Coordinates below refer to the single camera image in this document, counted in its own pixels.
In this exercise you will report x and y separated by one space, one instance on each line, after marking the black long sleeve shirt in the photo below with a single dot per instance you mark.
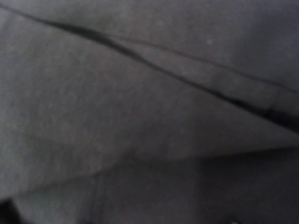
149 111

